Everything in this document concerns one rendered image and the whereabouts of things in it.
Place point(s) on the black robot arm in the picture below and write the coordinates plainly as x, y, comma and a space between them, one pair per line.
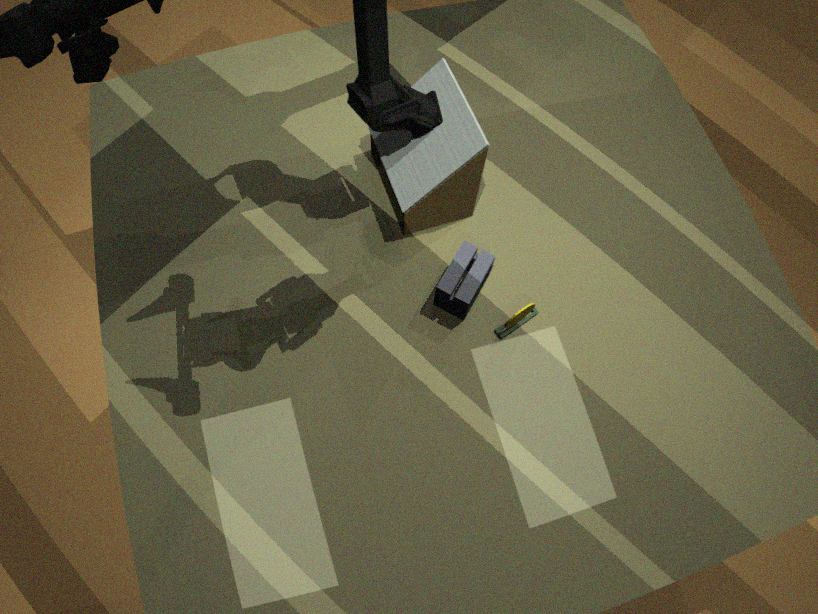
376, 96

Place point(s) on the dark green rectangular frame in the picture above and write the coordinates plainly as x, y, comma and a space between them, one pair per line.
501, 336

